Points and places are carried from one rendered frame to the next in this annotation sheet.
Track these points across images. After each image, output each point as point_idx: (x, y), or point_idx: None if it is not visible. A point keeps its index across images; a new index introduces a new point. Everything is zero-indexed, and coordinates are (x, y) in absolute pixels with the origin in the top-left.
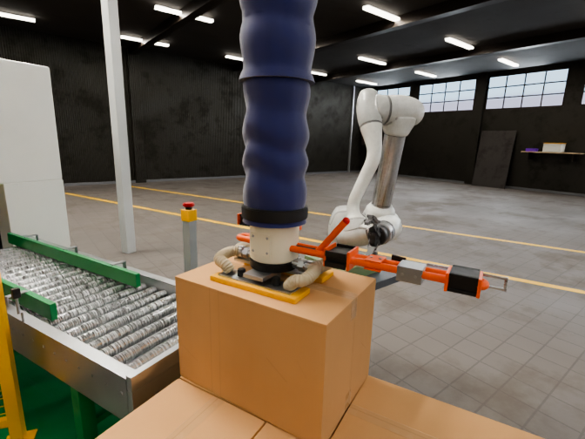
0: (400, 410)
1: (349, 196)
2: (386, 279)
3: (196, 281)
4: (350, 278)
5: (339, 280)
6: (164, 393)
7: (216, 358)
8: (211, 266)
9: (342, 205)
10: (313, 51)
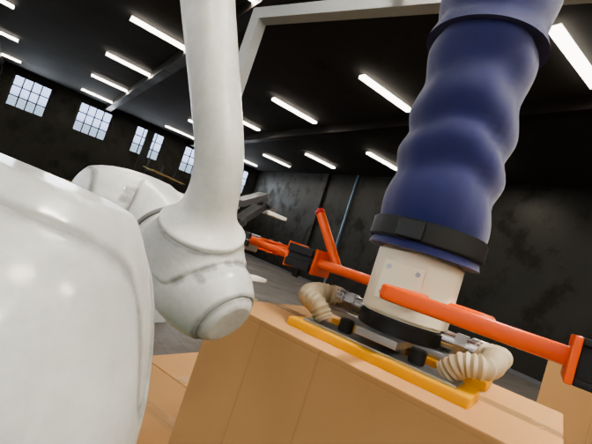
0: (153, 438)
1: (242, 143)
2: None
3: (506, 389)
4: (261, 311)
5: (281, 315)
6: None
7: None
8: (539, 418)
9: (12, 167)
10: (440, 6)
